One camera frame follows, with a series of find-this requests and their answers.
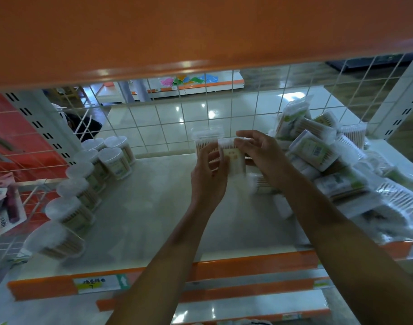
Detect person's left hand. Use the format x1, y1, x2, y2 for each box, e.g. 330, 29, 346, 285
190, 142, 231, 214

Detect person's right hand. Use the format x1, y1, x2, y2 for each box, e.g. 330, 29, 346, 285
234, 129, 296, 193

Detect pile of cotton swab packs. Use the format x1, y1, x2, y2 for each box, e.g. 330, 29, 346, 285
247, 95, 413, 246

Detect white shelf orange rail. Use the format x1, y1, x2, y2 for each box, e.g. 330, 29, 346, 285
7, 138, 413, 302

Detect white shelf board orange rim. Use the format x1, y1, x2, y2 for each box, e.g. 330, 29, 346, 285
96, 275, 333, 312
172, 289, 333, 325
0, 0, 413, 93

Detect person's left forearm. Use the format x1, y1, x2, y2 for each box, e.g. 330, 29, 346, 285
106, 203, 215, 325

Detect person's right forearm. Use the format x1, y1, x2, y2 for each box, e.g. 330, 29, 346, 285
280, 175, 413, 325

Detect distant white orange shelf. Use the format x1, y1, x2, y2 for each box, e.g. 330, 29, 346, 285
91, 69, 245, 99

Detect person's white garment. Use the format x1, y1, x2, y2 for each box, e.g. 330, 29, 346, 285
226, 318, 274, 325

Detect price label green arrow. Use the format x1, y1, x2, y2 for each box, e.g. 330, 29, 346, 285
72, 274, 132, 296

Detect pile of toothbrush packs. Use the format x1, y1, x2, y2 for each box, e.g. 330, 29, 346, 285
0, 172, 28, 237

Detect hanging dark packaged items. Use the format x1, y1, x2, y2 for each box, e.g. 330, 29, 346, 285
0, 130, 15, 163

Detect white slotted end post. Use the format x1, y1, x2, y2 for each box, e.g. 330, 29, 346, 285
372, 50, 413, 142

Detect white wire basket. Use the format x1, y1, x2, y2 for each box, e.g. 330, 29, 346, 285
0, 178, 59, 265

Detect white slotted shelf post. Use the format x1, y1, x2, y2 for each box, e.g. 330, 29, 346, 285
3, 90, 82, 167

